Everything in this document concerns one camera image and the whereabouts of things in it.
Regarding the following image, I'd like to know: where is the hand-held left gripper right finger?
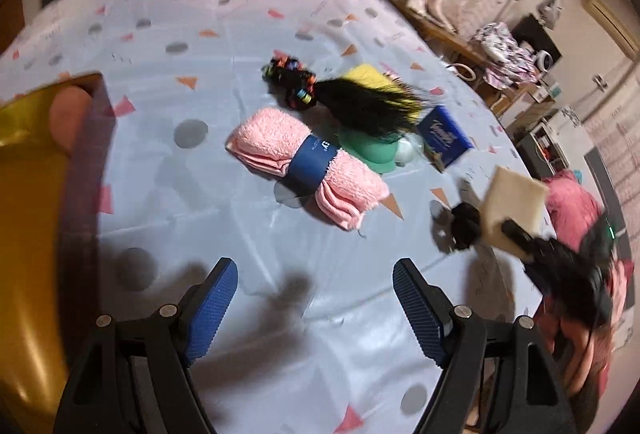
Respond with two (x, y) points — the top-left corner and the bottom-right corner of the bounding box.
(392, 258), (576, 434)

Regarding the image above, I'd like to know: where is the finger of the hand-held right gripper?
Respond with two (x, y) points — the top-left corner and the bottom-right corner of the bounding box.
(501, 220), (542, 261)
(450, 203), (485, 251)

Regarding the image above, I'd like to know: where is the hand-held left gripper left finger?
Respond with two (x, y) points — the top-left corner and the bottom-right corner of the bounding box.
(55, 258), (240, 434)

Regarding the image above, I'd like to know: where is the beige foam pad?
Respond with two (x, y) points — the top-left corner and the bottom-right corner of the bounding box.
(480, 166), (550, 259)

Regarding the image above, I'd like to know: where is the yellow green sponge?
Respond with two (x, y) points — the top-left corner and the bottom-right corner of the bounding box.
(345, 64), (426, 122)

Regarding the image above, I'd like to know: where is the gold container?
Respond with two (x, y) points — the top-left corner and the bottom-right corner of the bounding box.
(0, 72), (118, 415)

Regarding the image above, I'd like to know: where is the person's right forearm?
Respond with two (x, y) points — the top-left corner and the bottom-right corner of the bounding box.
(545, 259), (628, 410)

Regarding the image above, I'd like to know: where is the pink fluffy clothing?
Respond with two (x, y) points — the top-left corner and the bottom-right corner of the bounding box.
(544, 169), (603, 255)

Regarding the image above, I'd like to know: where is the blue cardboard box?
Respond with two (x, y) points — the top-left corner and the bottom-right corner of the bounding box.
(417, 105), (475, 173)

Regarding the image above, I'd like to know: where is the small white ball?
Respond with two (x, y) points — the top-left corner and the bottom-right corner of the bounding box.
(395, 138), (418, 165)

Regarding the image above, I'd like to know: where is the storage shelf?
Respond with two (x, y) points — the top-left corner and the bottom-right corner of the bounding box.
(515, 104), (586, 179)

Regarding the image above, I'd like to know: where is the green plastic lid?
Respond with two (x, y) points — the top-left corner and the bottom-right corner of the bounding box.
(339, 126), (401, 175)

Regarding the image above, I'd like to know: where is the black hair piece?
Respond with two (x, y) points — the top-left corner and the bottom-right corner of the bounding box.
(312, 76), (441, 137)

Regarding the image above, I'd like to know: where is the pink towel with blue band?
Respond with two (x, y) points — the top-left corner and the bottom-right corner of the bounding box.
(225, 108), (391, 231)

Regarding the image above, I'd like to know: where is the pile of patterned clothes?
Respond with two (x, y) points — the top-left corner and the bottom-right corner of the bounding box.
(472, 21), (541, 89)

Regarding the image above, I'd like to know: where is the wooden side desk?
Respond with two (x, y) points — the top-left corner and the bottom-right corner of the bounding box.
(405, 4), (541, 115)

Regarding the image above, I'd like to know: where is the black monitor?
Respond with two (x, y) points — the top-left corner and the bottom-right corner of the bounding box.
(512, 14), (563, 64)

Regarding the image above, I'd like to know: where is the black multicolour scrunchie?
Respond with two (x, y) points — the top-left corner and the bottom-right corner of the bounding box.
(261, 55), (318, 111)

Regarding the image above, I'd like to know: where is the peach round object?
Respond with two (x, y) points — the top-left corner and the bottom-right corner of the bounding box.
(50, 86), (93, 149)

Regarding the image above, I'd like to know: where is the printed light blue tablecloth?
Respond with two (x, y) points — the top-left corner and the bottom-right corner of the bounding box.
(0, 0), (556, 434)

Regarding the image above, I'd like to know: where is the orange wooden cabinet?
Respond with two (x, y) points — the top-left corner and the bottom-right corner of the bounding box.
(0, 0), (26, 47)

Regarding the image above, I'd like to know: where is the white cable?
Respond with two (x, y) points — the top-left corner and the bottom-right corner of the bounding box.
(447, 61), (481, 82)

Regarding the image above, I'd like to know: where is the wall air conditioner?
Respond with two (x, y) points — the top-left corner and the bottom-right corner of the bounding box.
(582, 0), (640, 59)

